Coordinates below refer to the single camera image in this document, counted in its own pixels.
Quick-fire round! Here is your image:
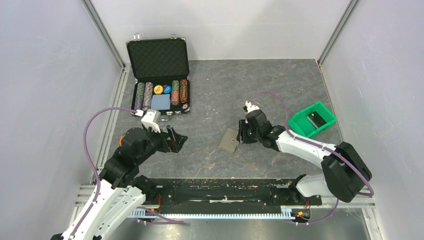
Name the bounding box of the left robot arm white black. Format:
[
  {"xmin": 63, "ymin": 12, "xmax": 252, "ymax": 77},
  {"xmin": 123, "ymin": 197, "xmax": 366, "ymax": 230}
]
[{"xmin": 52, "ymin": 125, "xmax": 188, "ymax": 240}]

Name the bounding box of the olive card holder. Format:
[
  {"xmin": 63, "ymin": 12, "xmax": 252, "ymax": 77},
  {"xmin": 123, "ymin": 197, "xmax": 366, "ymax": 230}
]
[{"xmin": 218, "ymin": 128, "xmax": 240, "ymax": 153}]

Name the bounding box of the blue dealer button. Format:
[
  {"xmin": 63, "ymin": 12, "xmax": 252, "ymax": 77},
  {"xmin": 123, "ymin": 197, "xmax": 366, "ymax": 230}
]
[{"xmin": 163, "ymin": 85, "xmax": 172, "ymax": 94}]

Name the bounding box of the green plastic bin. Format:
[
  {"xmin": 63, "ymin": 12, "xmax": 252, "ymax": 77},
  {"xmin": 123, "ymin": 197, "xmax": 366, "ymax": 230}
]
[{"xmin": 288, "ymin": 101, "xmax": 337, "ymax": 139}]

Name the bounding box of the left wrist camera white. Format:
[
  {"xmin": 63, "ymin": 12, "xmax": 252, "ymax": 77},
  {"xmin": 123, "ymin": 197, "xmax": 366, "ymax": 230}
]
[{"xmin": 141, "ymin": 109, "xmax": 161, "ymax": 133}]

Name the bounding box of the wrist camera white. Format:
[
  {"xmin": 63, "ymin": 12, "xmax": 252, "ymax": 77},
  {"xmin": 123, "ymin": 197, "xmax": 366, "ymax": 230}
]
[
  {"xmin": 243, "ymin": 101, "xmax": 260, "ymax": 114},
  {"xmin": 141, "ymin": 109, "xmax": 161, "ymax": 133}
]

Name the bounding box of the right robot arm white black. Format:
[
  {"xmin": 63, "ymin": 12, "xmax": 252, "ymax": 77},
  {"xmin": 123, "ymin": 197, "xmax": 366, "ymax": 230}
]
[{"xmin": 237, "ymin": 105, "xmax": 372, "ymax": 204}]

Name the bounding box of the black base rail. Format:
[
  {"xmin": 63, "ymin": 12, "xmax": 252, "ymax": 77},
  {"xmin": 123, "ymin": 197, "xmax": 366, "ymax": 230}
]
[{"xmin": 145, "ymin": 178, "xmax": 322, "ymax": 215}]

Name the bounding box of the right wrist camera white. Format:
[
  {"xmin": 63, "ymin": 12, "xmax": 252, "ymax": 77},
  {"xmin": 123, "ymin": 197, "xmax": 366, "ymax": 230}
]
[{"xmin": 243, "ymin": 101, "xmax": 260, "ymax": 114}]

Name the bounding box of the purple brown chip stack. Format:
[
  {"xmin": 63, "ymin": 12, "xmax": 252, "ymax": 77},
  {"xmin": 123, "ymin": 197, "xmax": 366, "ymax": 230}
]
[{"xmin": 142, "ymin": 82, "xmax": 154, "ymax": 111}]

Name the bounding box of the black poker chip case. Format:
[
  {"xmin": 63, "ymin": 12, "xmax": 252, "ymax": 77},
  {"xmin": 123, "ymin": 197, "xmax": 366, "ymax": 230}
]
[{"xmin": 126, "ymin": 37, "xmax": 191, "ymax": 115}]

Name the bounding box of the brown orange chip stack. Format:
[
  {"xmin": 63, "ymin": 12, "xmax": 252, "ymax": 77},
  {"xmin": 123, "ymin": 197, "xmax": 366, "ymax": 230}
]
[{"xmin": 179, "ymin": 79, "xmax": 189, "ymax": 103}]

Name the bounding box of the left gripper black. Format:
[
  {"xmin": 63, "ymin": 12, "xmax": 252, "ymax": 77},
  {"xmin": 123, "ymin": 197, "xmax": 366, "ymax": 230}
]
[{"xmin": 136, "ymin": 124, "xmax": 188, "ymax": 164}]

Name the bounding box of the green orange chip stack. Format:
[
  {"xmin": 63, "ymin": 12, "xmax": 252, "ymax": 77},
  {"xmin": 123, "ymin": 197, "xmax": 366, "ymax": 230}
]
[{"xmin": 171, "ymin": 80, "xmax": 180, "ymax": 106}]

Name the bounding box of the yellow dealer button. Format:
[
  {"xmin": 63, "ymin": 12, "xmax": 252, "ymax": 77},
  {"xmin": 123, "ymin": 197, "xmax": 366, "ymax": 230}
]
[{"xmin": 153, "ymin": 84, "xmax": 164, "ymax": 95}]

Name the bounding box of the purple green chip stack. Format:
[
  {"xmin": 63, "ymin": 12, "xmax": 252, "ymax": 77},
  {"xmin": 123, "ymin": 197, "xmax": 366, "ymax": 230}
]
[{"xmin": 134, "ymin": 82, "xmax": 145, "ymax": 110}]

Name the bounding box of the blue playing card deck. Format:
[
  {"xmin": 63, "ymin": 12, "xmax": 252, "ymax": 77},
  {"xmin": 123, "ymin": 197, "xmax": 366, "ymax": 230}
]
[{"xmin": 150, "ymin": 94, "xmax": 171, "ymax": 111}]

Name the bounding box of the black credit card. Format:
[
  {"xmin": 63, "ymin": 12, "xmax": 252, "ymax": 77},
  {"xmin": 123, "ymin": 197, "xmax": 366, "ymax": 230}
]
[{"xmin": 307, "ymin": 111, "xmax": 327, "ymax": 129}]

